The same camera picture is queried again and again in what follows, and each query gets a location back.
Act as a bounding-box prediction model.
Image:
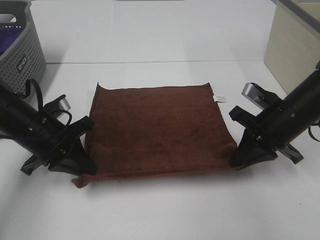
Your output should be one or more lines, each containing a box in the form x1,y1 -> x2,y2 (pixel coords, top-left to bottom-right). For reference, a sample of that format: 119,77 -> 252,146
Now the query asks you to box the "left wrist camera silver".
43,94 -> 71,119

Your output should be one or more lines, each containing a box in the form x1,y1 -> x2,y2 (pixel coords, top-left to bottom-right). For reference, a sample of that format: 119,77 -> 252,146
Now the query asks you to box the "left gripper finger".
20,156 -> 44,175
48,139 -> 97,175

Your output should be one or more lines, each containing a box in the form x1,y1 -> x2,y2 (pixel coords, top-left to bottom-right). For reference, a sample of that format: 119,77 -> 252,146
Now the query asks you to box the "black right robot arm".
229,66 -> 320,169

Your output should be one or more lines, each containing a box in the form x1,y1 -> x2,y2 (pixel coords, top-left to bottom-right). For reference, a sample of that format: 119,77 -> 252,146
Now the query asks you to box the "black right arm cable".
306,117 -> 320,143

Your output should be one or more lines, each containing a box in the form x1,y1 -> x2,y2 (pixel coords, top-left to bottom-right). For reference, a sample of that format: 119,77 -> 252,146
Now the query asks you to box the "purple cloth in basket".
0,28 -> 23,55

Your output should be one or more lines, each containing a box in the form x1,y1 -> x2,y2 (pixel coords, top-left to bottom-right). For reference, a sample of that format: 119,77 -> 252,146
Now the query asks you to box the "beige storage bin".
264,0 -> 320,94

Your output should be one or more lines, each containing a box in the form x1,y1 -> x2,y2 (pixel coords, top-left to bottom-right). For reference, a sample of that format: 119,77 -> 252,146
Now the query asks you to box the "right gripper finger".
228,134 -> 278,168
279,144 -> 303,164

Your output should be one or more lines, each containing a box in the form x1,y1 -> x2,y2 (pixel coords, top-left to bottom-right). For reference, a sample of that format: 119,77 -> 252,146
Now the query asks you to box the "brown towel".
72,83 -> 237,188

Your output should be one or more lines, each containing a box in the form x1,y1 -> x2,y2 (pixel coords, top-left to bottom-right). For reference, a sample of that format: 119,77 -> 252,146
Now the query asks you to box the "grey perforated laundry basket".
0,0 -> 46,95

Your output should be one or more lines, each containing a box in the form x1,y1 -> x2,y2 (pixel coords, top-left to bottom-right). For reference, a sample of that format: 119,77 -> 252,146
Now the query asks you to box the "white towel care label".
214,95 -> 227,103

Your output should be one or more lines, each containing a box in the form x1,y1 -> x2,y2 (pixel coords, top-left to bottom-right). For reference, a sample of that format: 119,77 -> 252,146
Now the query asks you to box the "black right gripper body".
229,99 -> 293,153

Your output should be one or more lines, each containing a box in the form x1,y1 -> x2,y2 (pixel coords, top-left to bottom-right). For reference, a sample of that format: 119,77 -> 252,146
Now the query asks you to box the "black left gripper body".
23,116 -> 94,166

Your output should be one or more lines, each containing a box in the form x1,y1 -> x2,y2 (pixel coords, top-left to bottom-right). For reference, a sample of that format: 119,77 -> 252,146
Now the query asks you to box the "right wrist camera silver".
241,82 -> 280,110

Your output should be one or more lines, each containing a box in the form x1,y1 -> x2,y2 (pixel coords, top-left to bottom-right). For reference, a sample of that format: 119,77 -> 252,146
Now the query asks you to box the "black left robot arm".
0,87 -> 97,176

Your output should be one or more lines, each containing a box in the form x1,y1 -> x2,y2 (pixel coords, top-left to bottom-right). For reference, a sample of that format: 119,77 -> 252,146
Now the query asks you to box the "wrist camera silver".
43,94 -> 71,119
241,82 -> 280,110

